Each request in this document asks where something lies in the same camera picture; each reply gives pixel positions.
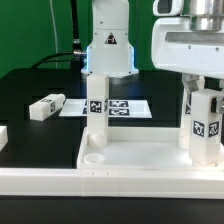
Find white sheet with fiducial markers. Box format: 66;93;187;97
59;99;152;118

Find white front barrier rail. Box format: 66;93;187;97
0;168;224;199

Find white block at left edge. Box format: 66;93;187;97
0;126;8;151

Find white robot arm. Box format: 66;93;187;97
82;0;224;113

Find black cable with connector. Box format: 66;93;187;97
30;0;88;70

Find thin white cable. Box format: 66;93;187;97
49;0;59;70

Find white desk top tray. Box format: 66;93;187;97
76;126;224;172

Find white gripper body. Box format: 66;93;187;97
151;17;224;79

